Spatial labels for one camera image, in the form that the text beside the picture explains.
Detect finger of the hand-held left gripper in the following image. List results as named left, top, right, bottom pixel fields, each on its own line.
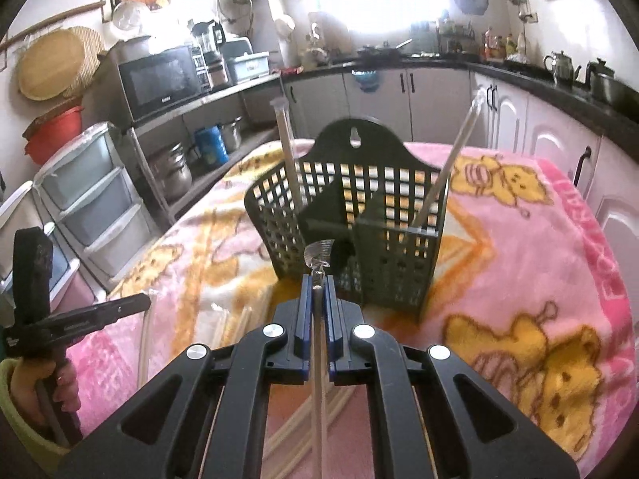
left=47, top=293, right=151, bottom=347

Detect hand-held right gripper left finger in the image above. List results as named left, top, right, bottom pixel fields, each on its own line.
left=52, top=279, right=315, bottom=479

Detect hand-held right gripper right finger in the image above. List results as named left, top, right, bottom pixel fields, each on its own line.
left=323, top=282, right=581, bottom=479

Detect black plastic utensil basket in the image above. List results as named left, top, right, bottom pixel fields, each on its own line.
left=244, top=116, right=449, bottom=321

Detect person's left hand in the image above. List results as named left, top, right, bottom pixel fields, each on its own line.
left=7, top=356, right=81, bottom=442

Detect plastic drawer unit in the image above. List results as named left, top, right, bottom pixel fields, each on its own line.
left=32, top=122, right=161, bottom=290

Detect red plastic basin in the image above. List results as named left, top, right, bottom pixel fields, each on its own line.
left=22, top=105, right=85, bottom=165

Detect stacked steel pots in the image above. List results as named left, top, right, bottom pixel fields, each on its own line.
left=150, top=142, right=193, bottom=200

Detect pink printed blanket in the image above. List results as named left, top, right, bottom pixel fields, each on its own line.
left=65, top=137, right=632, bottom=479

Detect blue canister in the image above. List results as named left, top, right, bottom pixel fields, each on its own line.
left=194, top=125, right=228, bottom=166

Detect small steel pot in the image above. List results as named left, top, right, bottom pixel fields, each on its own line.
left=222, top=117, right=245, bottom=150

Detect round woven tray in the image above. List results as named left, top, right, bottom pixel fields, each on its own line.
left=15, top=27, right=85, bottom=101

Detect ribbed woven tray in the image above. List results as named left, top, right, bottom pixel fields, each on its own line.
left=65, top=25, right=108, bottom=101

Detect television on shelf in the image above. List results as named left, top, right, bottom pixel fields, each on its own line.
left=117, top=45, right=205, bottom=121

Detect metal shelf rack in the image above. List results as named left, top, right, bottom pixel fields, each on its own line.
left=107, top=72, right=283, bottom=220

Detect blue hanging bag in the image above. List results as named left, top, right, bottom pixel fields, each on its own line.
left=352, top=67, right=380, bottom=93

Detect long wooden stick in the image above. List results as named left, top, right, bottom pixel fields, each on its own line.
left=0, top=0, right=108, bottom=53

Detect grey plastic crate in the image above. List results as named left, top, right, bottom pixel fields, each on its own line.
left=224, top=37, right=273, bottom=85

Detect black frying pan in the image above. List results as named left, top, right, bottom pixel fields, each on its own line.
left=357, top=37, right=414, bottom=58

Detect black blender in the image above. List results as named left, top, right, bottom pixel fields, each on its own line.
left=191, top=20, right=226, bottom=58

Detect bright window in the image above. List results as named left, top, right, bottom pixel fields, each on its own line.
left=310, top=0, right=445, bottom=46

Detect steel kettle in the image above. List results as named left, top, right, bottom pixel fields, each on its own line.
left=543, top=51, right=582, bottom=85

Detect dark kettle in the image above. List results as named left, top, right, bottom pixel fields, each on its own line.
left=586, top=59, right=639, bottom=105

